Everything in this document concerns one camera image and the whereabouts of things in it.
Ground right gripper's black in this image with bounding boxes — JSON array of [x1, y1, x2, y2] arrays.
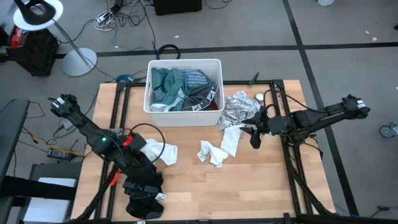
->
[[239, 105, 295, 150]]

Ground plain white sock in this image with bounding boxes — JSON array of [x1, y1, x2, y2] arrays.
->
[[220, 124, 246, 157]]

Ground black underwear grey bands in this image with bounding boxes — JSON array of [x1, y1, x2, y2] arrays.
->
[[122, 170, 165, 220]]

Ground white garment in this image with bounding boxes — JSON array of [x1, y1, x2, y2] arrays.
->
[[150, 95, 185, 113]]

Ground grey boxer briefs lettered waistband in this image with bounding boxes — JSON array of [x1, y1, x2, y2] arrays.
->
[[180, 79, 219, 112]]

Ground teal dotted button shirt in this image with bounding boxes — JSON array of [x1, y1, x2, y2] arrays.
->
[[150, 68, 189, 105]]

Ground plain white cloth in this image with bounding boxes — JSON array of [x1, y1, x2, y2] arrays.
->
[[139, 138, 179, 166]]

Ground white cloth black line print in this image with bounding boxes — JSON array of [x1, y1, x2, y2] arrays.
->
[[216, 90, 262, 131]]

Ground black pointed clip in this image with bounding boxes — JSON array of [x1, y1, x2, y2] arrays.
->
[[248, 71, 261, 86]]

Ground white sock with paper tag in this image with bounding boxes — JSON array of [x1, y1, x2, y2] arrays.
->
[[197, 140, 230, 169]]

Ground white perforated laundry basket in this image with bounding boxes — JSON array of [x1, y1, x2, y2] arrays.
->
[[143, 58, 226, 128]]

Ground black power adapter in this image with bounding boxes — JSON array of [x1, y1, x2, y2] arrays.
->
[[46, 147, 75, 162]]

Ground light blue striped garment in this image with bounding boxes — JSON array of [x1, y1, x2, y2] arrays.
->
[[182, 69, 210, 88]]

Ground grey cabinet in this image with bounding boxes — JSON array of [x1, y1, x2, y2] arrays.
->
[[17, 161, 82, 224]]

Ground black padded bar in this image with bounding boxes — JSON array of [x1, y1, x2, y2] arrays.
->
[[0, 175, 78, 202]]

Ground grey caster wheel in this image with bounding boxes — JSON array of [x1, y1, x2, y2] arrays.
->
[[378, 122, 398, 139]]

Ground black box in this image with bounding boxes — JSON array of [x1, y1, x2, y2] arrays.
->
[[153, 0, 203, 16]]

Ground white power strip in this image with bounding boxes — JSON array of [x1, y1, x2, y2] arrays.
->
[[95, 10, 116, 32]]

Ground black case with red part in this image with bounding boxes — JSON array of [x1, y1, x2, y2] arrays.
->
[[6, 26, 60, 77]]

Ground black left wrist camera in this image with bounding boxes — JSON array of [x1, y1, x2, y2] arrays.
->
[[128, 133, 147, 152]]

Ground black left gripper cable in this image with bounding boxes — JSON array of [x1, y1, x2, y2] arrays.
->
[[129, 123, 166, 170]]

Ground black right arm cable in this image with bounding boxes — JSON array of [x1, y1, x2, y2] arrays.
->
[[262, 89, 327, 113]]

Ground black metal frame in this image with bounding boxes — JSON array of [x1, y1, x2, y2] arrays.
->
[[73, 79, 336, 224]]

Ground blue cable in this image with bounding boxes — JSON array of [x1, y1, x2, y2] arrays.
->
[[119, 73, 137, 83]]

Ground white ring lamp with stand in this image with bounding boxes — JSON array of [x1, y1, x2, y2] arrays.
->
[[12, 0, 98, 77]]

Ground black cable loop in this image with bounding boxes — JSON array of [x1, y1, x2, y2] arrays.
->
[[157, 44, 182, 60]]

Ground tangle of black floor cables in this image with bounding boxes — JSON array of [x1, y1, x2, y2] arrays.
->
[[105, 0, 158, 52]]

